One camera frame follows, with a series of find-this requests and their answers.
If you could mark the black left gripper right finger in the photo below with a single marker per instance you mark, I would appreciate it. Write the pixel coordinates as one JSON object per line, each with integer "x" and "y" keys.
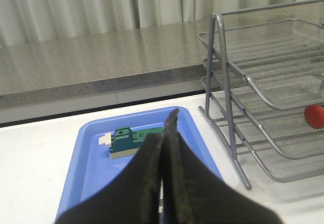
{"x": 194, "y": 194}

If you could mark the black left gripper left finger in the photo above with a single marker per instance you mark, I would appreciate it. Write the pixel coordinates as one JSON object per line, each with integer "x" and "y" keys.
{"x": 132, "y": 197}

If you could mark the red emergency stop push button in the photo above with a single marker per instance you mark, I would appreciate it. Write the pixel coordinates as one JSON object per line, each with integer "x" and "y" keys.
{"x": 314, "y": 116}

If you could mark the silver mesh tray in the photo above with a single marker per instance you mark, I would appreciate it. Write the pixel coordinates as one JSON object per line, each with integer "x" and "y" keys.
{"x": 290, "y": 118}
{"x": 283, "y": 163}
{"x": 281, "y": 62}

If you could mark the blue plastic tray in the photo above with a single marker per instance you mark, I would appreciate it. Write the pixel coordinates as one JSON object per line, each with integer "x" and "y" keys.
{"x": 91, "y": 167}

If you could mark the green terminal block component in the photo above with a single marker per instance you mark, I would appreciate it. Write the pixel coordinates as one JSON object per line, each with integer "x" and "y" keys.
{"x": 125, "y": 141}

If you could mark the grey stone counter ledge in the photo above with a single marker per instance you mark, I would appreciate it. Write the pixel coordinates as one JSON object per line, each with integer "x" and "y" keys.
{"x": 67, "y": 75}

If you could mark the grey pleated curtain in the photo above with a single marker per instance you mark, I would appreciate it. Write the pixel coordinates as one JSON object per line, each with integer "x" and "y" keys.
{"x": 25, "y": 21}

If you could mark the silver rack frame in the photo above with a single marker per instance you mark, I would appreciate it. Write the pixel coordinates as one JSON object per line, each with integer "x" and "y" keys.
{"x": 216, "y": 63}

